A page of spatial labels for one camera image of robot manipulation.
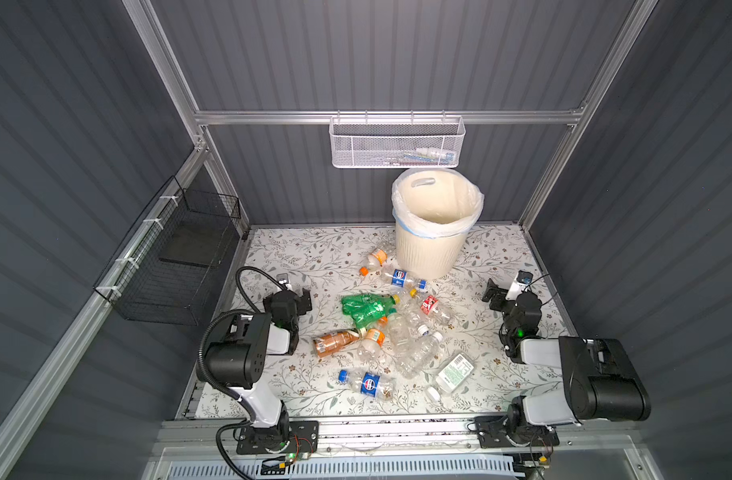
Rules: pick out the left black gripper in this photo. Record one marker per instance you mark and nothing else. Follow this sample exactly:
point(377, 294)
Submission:
point(303, 300)

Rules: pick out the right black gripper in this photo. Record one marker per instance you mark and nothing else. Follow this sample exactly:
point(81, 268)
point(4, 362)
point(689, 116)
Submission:
point(496, 294)

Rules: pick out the brown coffee drink bottle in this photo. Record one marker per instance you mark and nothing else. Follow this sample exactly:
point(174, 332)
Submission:
point(334, 341)

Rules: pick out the green soda bottle yellow cap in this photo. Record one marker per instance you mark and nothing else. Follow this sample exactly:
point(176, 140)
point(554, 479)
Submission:
point(365, 307)

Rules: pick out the bottle green label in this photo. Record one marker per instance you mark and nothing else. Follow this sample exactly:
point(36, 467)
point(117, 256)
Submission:
point(450, 377)

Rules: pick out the clear bottle red label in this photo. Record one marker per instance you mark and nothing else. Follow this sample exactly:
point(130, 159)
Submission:
point(438, 311)

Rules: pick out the Pepsi bottle blue cap front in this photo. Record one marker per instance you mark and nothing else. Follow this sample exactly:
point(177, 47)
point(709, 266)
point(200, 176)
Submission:
point(367, 383)

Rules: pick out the large clear bottle white cap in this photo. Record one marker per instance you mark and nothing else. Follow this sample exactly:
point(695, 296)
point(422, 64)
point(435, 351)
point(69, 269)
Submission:
point(420, 355)

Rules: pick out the clear bottle orange label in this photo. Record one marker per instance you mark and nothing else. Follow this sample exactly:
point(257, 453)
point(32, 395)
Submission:
point(370, 346)

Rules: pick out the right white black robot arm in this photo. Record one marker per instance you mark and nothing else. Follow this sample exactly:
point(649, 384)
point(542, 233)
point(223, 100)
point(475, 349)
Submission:
point(598, 379)

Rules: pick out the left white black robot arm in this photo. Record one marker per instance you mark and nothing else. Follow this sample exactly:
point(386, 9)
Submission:
point(232, 353)

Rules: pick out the Pepsi bottle near bin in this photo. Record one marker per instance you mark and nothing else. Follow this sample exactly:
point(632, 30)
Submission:
point(403, 279)

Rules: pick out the white ribbed trash bin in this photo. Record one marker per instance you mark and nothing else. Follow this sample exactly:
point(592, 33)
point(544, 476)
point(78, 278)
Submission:
point(434, 210)

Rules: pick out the small bottle orange cap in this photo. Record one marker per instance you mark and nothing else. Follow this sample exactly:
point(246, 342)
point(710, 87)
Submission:
point(374, 260)

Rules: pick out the items in white basket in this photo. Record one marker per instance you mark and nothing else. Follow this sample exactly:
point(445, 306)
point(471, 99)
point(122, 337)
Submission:
point(422, 156)

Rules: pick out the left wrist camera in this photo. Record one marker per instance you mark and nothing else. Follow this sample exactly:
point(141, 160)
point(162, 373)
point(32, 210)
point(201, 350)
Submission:
point(285, 281)

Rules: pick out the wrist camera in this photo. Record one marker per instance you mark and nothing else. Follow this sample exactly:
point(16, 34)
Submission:
point(521, 282)
point(285, 281)

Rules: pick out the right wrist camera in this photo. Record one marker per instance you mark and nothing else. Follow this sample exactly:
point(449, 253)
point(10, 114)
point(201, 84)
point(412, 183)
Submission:
point(521, 282)

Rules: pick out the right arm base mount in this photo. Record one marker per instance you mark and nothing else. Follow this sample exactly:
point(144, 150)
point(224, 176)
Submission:
point(499, 431)

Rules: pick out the black wire wall basket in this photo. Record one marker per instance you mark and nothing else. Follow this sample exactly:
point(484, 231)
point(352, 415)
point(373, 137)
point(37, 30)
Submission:
point(173, 268)

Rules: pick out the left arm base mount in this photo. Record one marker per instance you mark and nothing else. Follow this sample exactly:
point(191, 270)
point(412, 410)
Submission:
point(279, 437)

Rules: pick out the aluminium front rail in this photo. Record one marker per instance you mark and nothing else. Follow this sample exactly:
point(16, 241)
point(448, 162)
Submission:
point(393, 434)

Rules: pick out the white wire wall basket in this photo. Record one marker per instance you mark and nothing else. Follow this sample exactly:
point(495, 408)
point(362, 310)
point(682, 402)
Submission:
point(357, 141)

